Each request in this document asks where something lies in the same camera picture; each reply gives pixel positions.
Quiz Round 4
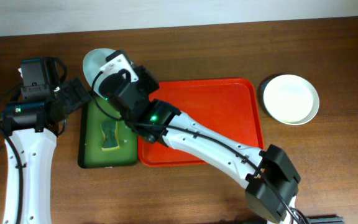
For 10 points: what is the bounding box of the white cream plate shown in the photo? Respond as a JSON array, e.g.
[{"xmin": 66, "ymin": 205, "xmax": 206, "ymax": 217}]
[{"xmin": 262, "ymin": 74, "xmax": 320, "ymax": 126}]

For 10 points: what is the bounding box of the green yellow sponge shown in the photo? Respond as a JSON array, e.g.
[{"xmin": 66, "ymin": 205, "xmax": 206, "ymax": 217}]
[{"xmin": 101, "ymin": 121, "xmax": 119, "ymax": 151}]

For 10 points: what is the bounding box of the light blue plate top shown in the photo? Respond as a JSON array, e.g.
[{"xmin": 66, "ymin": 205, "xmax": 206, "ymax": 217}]
[{"xmin": 82, "ymin": 48, "xmax": 135, "ymax": 97}]

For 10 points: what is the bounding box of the green plastic tray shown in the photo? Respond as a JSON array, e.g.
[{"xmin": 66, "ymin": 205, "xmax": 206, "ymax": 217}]
[{"xmin": 78, "ymin": 97, "xmax": 138, "ymax": 169}]

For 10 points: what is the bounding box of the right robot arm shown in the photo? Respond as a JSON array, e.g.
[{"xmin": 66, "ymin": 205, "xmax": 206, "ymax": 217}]
[{"xmin": 92, "ymin": 50, "xmax": 306, "ymax": 223}]

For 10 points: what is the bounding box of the black aluminium rail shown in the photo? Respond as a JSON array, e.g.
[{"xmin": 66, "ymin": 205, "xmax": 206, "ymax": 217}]
[{"xmin": 307, "ymin": 217, "xmax": 345, "ymax": 224}]

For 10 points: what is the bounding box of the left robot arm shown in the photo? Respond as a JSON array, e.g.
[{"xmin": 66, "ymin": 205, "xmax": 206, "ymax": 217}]
[{"xmin": 0, "ymin": 57, "xmax": 91, "ymax": 223}]

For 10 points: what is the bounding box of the red plastic tray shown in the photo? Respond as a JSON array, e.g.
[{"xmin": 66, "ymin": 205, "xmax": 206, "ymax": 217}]
[{"xmin": 150, "ymin": 78, "xmax": 264, "ymax": 149}]

